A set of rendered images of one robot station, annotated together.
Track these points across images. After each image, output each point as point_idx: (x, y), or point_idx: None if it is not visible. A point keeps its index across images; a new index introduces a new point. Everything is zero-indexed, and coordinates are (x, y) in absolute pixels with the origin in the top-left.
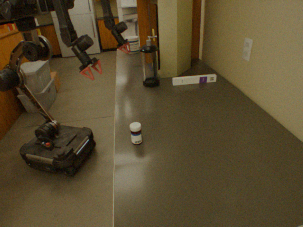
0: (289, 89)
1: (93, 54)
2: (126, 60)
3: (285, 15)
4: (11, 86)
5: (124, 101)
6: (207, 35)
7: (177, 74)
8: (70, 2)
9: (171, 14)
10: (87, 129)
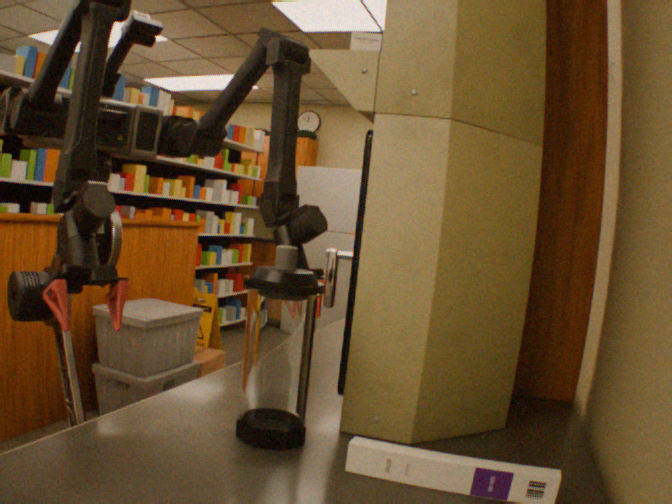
0: None
1: None
2: (317, 349)
3: None
4: (29, 314)
5: (93, 441)
6: (611, 315)
7: (417, 436)
8: (209, 138)
9: (423, 172)
10: None
